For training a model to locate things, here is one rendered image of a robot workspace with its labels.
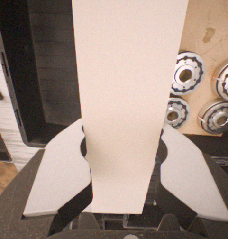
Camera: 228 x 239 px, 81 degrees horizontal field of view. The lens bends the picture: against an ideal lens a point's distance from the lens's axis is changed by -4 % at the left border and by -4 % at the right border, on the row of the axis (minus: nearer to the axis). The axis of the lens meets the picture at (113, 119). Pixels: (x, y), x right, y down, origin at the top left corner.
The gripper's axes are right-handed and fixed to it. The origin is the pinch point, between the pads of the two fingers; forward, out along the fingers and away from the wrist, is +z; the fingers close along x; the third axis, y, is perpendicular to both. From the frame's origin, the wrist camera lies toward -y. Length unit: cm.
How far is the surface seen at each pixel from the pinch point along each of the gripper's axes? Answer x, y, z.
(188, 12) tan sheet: 14.7, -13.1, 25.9
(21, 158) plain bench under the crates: -47, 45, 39
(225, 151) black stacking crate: 30.7, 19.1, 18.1
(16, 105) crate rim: -21.9, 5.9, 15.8
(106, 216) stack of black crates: -5, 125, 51
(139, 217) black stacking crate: 11, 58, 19
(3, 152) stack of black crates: -104, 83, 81
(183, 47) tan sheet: 15.2, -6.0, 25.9
